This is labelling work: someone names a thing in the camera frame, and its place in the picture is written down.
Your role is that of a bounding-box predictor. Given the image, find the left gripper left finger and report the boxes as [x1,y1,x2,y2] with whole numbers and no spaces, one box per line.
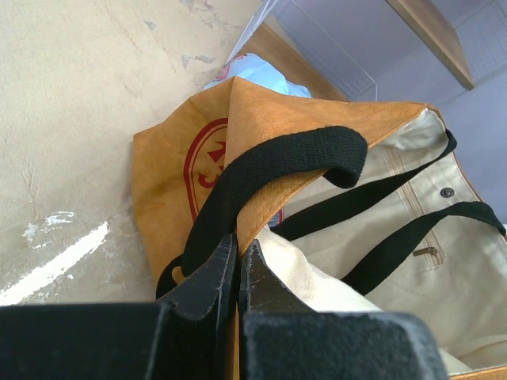
[1,235,238,379]

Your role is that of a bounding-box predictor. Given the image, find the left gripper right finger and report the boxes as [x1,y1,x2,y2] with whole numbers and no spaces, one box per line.
[238,241,448,379]

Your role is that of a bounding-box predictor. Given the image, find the brown Trader Joe's tote bag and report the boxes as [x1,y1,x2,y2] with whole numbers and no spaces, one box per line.
[132,77,506,379]

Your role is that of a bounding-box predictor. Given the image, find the light blue plastic bag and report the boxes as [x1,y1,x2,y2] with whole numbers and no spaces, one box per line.
[204,53,312,98]

